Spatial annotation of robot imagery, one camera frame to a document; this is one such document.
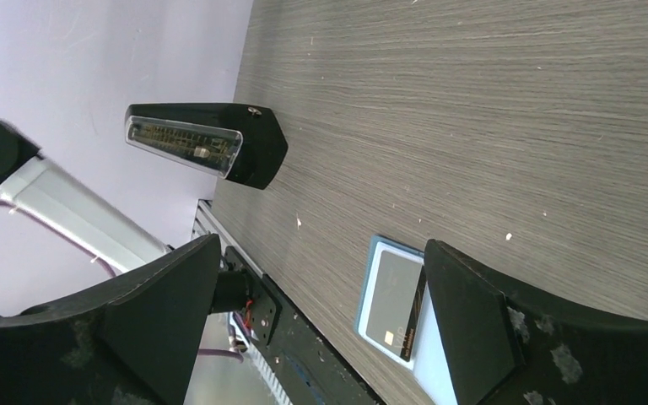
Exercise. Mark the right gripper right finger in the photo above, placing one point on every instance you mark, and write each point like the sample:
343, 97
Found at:
508, 342

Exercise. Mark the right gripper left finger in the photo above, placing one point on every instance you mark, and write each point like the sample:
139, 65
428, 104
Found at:
132, 339

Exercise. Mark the blue leather card holder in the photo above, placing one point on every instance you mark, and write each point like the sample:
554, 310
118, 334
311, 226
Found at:
429, 364

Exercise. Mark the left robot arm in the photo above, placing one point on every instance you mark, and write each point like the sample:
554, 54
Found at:
32, 184

